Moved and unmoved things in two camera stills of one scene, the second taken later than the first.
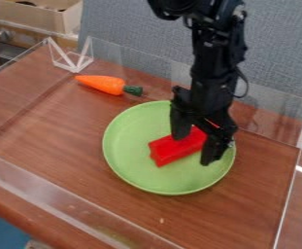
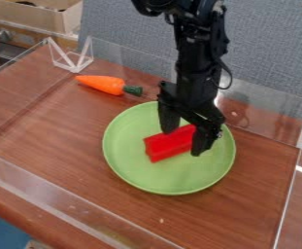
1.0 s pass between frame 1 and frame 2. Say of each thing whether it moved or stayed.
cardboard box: stayed
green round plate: stayed
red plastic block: moved
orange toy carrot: stayed
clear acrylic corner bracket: stayed
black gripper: moved
